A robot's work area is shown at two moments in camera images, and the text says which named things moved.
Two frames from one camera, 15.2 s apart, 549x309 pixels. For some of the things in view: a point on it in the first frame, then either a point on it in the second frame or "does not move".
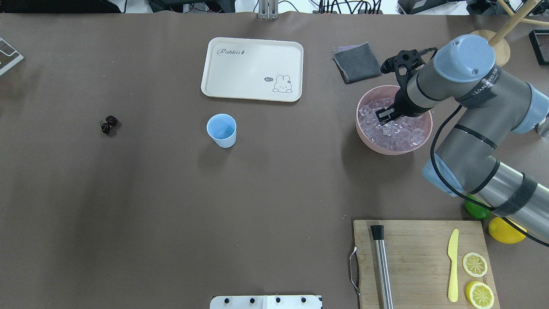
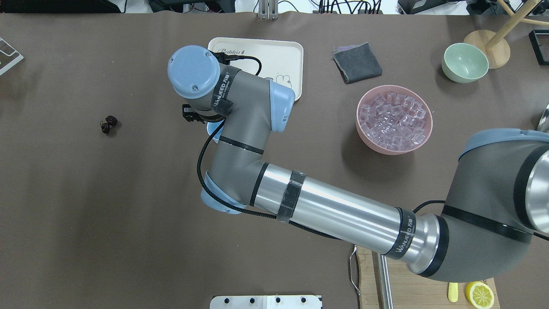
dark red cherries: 111,120 does not move
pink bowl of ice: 400,135 does not move
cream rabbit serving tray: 250,69 does not move
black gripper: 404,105 to 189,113
